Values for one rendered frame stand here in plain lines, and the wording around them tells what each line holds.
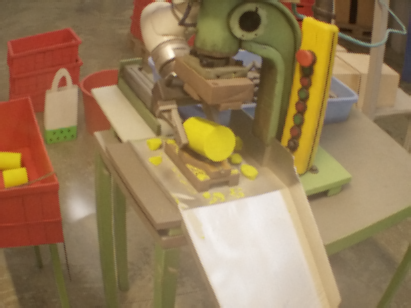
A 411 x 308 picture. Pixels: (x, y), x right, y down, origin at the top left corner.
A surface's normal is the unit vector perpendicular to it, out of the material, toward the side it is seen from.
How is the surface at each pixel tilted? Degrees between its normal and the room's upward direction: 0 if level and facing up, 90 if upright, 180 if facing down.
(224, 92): 90
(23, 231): 90
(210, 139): 74
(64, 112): 85
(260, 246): 30
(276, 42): 90
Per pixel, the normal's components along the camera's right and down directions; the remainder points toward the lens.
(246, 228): 0.33, -0.51
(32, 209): 0.46, 0.48
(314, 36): -0.62, 0.22
